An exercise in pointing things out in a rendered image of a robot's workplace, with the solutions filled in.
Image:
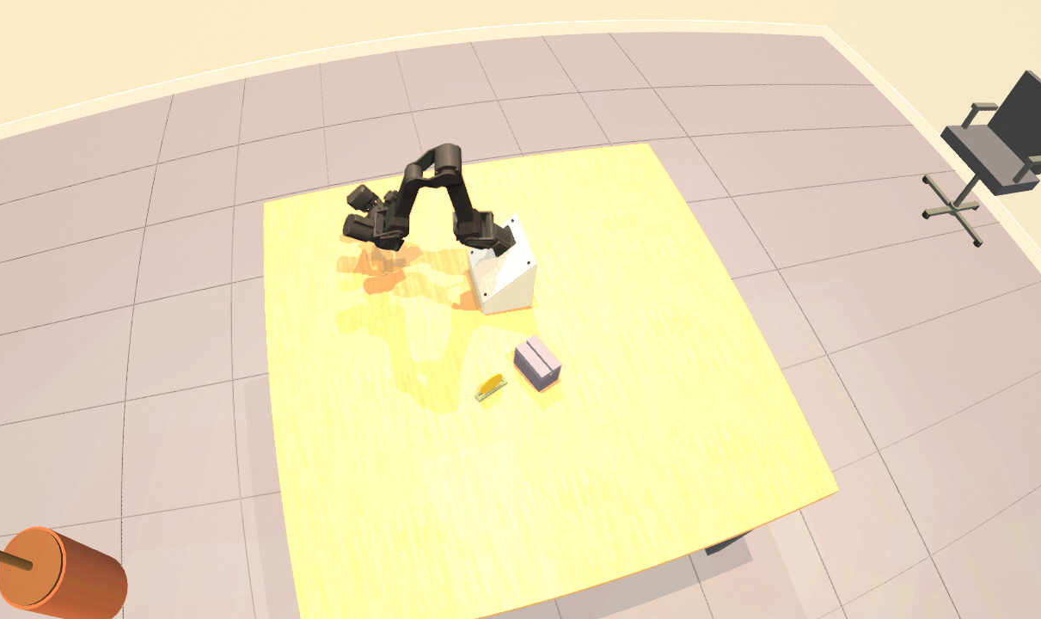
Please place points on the pale pink slotted box lid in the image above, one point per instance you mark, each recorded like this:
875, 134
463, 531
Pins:
538, 357

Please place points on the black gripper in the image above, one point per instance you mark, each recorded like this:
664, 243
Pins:
362, 198

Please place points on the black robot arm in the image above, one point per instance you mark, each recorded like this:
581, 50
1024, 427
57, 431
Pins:
472, 228

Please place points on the gold coin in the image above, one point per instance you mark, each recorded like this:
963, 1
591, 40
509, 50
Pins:
490, 383

